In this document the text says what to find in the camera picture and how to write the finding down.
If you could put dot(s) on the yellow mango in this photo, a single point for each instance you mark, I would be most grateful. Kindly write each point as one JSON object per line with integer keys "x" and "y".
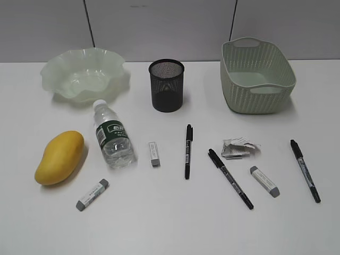
{"x": 60, "y": 158}

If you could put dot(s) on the black mesh pen holder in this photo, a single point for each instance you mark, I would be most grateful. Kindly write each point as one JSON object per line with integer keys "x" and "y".
{"x": 166, "y": 78}

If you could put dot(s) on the white eraser right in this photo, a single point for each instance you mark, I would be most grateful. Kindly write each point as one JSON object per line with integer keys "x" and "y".
{"x": 264, "y": 181}

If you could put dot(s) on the pale green plastic basket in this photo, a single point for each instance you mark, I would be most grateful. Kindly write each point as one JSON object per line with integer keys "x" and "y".
{"x": 256, "y": 76}

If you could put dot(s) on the waste paper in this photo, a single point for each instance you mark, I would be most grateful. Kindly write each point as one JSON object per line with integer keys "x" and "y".
{"x": 238, "y": 148}

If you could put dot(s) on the white eraser centre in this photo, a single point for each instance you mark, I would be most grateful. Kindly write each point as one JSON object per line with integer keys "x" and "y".
{"x": 154, "y": 155}

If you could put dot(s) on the white eraser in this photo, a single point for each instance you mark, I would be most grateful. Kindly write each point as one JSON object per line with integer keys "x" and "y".
{"x": 264, "y": 181}
{"x": 154, "y": 155}
{"x": 91, "y": 195}

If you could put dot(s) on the translucent green wavy plate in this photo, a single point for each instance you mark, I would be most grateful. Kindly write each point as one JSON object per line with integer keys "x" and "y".
{"x": 82, "y": 75}

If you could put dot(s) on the black marker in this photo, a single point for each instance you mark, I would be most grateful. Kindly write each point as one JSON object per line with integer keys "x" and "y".
{"x": 300, "y": 160}
{"x": 189, "y": 139}
{"x": 221, "y": 166}

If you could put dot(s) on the clear water bottle green label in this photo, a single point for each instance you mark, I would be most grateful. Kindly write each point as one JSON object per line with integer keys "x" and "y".
{"x": 115, "y": 144}

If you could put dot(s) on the white eraser left front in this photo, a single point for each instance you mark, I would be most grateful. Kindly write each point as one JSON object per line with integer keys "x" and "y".
{"x": 91, "y": 195}

